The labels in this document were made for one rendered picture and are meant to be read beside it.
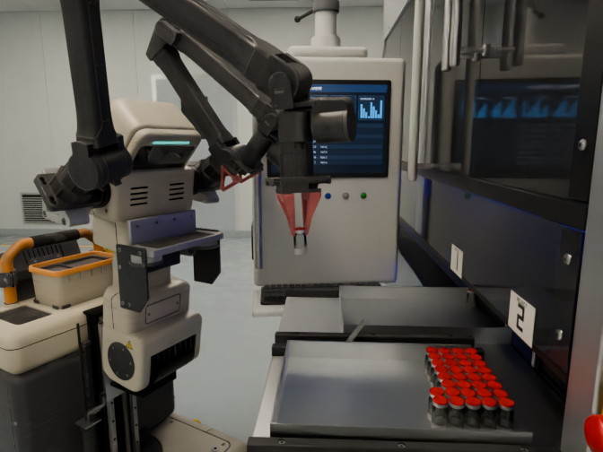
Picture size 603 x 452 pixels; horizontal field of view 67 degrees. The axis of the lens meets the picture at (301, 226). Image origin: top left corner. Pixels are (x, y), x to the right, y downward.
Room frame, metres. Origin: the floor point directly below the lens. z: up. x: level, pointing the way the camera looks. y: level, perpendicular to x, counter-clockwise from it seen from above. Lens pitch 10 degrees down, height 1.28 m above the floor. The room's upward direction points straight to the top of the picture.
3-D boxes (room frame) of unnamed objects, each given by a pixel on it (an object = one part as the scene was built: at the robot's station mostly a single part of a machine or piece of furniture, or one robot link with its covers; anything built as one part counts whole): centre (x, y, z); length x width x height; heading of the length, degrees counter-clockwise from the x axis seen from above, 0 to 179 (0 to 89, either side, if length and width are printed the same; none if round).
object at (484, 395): (0.65, -0.27, 0.90); 0.18 x 0.02 x 0.05; 177
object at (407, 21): (1.72, -0.40, 1.50); 0.49 x 0.01 x 0.59; 177
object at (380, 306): (1.00, -0.26, 0.90); 0.34 x 0.26 x 0.04; 87
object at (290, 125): (0.76, 0.00, 1.31); 0.07 x 0.06 x 0.07; 68
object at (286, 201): (0.76, 0.00, 1.17); 0.07 x 0.07 x 0.09; 12
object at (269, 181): (0.76, 0.01, 1.24); 0.10 x 0.07 x 0.07; 102
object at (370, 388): (0.66, -0.14, 0.90); 0.34 x 0.26 x 0.04; 87
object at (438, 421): (0.58, -0.20, 0.90); 0.02 x 0.02 x 0.05
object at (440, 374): (0.66, -0.22, 0.90); 0.18 x 0.02 x 0.05; 176
